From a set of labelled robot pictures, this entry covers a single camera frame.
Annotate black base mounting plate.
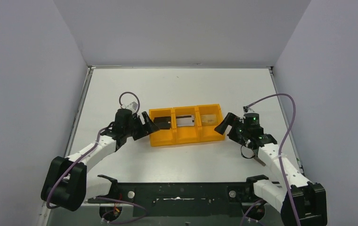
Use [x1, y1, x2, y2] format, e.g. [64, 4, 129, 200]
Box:
[94, 182, 258, 221]

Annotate yellow three-compartment plastic bin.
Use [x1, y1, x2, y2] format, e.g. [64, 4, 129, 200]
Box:
[149, 104, 225, 147]

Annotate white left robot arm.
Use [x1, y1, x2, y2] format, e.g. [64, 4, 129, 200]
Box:
[41, 109, 159, 211]

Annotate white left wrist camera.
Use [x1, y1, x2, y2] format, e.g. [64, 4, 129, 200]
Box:
[121, 102, 138, 113]

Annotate tan leather card holder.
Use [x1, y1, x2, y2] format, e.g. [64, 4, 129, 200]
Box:
[254, 157, 266, 167]

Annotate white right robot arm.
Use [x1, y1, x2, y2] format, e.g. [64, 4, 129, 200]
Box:
[214, 112, 328, 226]

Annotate black card in bin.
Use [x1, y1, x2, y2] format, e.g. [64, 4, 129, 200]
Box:
[153, 116, 171, 129]

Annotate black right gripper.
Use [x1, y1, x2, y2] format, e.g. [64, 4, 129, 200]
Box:
[215, 113, 251, 145]

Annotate silver card in bin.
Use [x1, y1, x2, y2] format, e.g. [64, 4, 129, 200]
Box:
[176, 115, 195, 127]

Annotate gold card in bin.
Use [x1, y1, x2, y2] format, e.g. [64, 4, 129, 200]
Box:
[201, 114, 218, 126]

